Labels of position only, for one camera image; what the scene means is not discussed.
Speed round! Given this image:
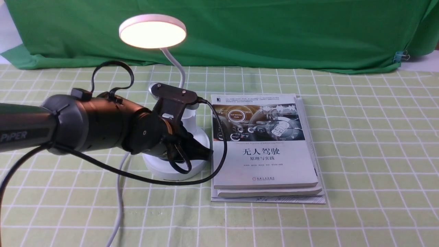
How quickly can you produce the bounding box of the white lamp power cord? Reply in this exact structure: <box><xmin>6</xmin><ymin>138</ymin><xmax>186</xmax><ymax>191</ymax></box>
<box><xmin>105</xmin><ymin>152</ymin><xmax>131</xmax><ymax>247</ymax></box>

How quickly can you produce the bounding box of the white desk lamp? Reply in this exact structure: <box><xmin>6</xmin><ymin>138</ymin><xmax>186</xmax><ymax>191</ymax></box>
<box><xmin>119</xmin><ymin>14</ymin><xmax>206</xmax><ymax>182</ymax></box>

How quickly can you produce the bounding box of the teal binder clip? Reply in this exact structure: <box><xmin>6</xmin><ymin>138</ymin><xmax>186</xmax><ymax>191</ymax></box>
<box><xmin>392</xmin><ymin>50</ymin><xmax>410</xmax><ymax>63</ymax></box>

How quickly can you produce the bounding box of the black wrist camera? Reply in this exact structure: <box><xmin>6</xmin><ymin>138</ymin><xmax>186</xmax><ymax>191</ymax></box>
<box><xmin>150</xmin><ymin>83</ymin><xmax>199</xmax><ymax>129</ymax></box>

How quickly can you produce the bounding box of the black camera cable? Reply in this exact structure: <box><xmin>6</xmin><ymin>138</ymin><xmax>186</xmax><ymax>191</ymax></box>
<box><xmin>0</xmin><ymin>98</ymin><xmax>228</xmax><ymax>247</ymax></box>

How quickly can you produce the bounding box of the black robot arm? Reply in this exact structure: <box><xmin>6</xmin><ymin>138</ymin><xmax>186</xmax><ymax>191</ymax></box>
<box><xmin>0</xmin><ymin>86</ymin><xmax>213</xmax><ymax>164</ymax></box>

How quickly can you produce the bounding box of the white top book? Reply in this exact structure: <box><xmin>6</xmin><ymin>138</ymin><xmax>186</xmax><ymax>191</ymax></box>
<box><xmin>211</xmin><ymin>94</ymin><xmax>319</xmax><ymax>190</ymax></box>

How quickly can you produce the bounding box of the green backdrop cloth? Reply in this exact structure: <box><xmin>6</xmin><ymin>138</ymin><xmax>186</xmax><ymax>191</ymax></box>
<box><xmin>1</xmin><ymin>0</ymin><xmax>438</xmax><ymax>74</ymax></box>

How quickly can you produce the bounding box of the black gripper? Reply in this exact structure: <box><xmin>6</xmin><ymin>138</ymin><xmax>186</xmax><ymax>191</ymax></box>
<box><xmin>151</xmin><ymin>121</ymin><xmax>210</xmax><ymax>162</ymax></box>

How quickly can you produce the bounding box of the green checkered tablecloth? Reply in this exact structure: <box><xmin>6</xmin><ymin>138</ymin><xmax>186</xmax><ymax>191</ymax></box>
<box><xmin>1</xmin><ymin>66</ymin><xmax>439</xmax><ymax>247</ymax></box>

